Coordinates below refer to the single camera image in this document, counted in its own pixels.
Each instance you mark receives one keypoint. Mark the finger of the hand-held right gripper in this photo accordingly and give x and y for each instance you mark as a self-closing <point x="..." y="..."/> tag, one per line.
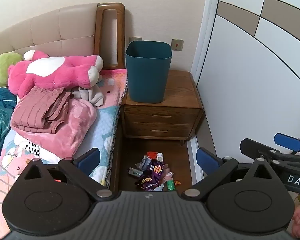
<point x="255" y="147"/>
<point x="288" y="140"/>

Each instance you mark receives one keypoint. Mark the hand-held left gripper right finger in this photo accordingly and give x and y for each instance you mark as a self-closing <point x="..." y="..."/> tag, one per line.
<point x="206" y="160"/>

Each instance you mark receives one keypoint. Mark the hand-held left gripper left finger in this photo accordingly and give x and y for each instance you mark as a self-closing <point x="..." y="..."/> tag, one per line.
<point x="90" y="160"/>

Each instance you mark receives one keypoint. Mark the pale pink wrapper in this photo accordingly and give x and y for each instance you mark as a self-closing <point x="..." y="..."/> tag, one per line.
<point x="168" y="176"/>

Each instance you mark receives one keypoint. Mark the small white bottle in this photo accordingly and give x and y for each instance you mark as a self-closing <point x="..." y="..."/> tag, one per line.
<point x="160" y="158"/>

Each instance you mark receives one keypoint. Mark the teal plastic trash bin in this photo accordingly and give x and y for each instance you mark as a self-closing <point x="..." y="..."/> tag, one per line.
<point x="147" y="80"/>

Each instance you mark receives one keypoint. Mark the person's right hand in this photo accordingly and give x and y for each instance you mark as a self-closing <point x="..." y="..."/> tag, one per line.
<point x="298" y="221"/>

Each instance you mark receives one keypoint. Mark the pink fleece blanket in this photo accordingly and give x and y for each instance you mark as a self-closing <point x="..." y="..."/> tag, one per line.
<point x="70" y="132"/>

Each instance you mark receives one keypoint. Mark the orange candy wrapper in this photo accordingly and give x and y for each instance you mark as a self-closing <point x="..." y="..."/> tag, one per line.
<point x="177" y="182"/>

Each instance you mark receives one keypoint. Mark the cartoon printed bed sheet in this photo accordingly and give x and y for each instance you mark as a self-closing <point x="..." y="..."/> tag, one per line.
<point x="107" y="120"/>

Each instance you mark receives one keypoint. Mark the small green packet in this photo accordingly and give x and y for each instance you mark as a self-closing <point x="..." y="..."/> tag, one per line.
<point x="170" y="186"/>

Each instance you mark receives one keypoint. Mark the wooden nightstand drawer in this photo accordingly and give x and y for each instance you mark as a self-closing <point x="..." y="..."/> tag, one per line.
<point x="161" y="130"/>
<point x="162" y="115"/>

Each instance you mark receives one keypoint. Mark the white crumpled wrapper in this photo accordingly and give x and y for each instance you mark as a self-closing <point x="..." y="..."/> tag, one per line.
<point x="158" y="188"/>

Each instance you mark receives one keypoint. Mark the silver blue wrapper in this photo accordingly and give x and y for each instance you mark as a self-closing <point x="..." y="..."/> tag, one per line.
<point x="145" y="163"/>

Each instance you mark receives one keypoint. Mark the purple snack packet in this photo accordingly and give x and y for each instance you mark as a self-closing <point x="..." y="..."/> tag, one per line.
<point x="151" y="177"/>

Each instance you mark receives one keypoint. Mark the white printed shirt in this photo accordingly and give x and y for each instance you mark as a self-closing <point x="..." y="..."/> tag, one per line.
<point x="31" y="148"/>

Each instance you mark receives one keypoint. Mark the grey crumpled garment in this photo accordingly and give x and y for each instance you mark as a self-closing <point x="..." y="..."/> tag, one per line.
<point x="95" y="96"/>

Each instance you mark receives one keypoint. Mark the wooden nightstand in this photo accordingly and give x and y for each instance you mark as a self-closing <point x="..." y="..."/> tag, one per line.
<point x="182" y="92"/>

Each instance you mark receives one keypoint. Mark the dusty rose quilted cloth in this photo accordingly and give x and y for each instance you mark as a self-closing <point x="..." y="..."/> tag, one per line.
<point x="37" y="107"/>

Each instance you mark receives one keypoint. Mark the white and tan wardrobe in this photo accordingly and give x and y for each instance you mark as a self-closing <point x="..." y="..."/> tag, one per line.
<point x="252" y="67"/>

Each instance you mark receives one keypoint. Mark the pink plush bear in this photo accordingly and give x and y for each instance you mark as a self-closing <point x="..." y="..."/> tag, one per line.
<point x="52" y="77"/>

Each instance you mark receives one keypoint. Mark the teal plaid blanket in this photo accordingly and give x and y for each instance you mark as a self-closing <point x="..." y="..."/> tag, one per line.
<point x="0" y="120"/>

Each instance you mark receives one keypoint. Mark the green plush toy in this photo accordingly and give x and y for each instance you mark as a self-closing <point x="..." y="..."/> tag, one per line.
<point x="0" y="70"/>

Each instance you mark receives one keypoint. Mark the beige padded headboard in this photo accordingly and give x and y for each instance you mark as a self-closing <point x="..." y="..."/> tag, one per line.
<point x="52" y="27"/>

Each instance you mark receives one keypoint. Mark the beige switch with red dot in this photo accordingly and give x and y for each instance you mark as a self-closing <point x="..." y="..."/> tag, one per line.
<point x="177" y="45"/>

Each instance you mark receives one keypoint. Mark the beige wall socket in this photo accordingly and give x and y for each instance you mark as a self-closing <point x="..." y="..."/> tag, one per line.
<point x="137" y="39"/>

